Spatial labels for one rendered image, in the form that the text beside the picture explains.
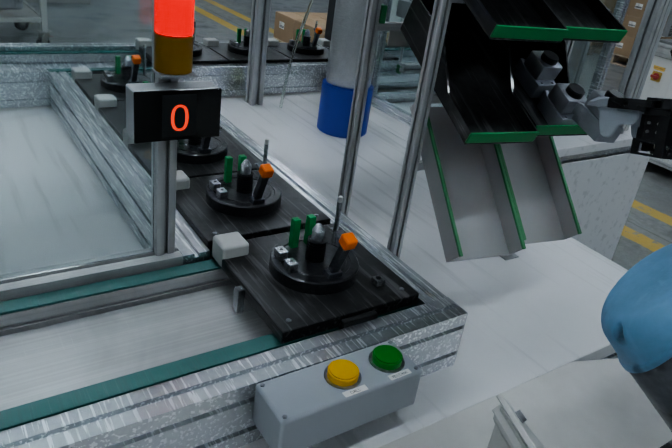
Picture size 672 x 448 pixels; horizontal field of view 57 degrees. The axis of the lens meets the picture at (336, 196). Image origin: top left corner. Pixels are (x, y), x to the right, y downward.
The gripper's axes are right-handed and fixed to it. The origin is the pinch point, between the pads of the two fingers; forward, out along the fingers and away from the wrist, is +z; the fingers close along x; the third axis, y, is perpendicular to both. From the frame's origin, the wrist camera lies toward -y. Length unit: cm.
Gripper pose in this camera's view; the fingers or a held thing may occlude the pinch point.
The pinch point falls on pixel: (608, 101)
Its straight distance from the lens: 106.6
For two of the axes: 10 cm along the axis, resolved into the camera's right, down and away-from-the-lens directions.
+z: -4.2, -2.0, 8.9
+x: 9.0, 0.3, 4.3
